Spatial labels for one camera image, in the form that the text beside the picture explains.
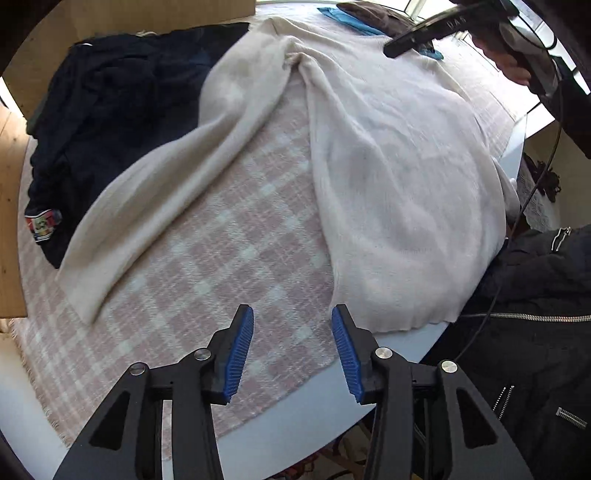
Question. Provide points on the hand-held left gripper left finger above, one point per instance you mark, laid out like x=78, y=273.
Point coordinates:
x=238, y=355

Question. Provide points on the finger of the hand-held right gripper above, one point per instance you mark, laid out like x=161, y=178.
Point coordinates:
x=401, y=44

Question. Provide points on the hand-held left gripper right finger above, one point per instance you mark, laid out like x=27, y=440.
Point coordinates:
x=348, y=355

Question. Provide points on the cream knit cardigan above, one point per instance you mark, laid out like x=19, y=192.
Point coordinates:
x=392, y=184

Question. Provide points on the person's right hand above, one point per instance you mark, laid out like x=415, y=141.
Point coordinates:
x=503, y=60

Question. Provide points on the folded brown garment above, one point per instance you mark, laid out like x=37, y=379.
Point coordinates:
x=369, y=11

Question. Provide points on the folded blue garment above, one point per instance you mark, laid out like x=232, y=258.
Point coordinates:
x=355, y=23

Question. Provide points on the pink checked blanket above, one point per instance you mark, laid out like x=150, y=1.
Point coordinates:
x=231, y=240

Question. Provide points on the dark hanging object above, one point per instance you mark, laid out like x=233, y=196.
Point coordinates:
x=547, y=180

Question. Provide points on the white lace cloth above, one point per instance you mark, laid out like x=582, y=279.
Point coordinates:
x=535, y=212

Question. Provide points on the large light wooden board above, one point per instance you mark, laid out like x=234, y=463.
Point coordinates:
x=138, y=18

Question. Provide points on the pine plank panel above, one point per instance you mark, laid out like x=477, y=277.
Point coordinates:
x=9, y=207

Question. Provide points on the dark navy garment pile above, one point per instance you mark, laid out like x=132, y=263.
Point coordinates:
x=115, y=92

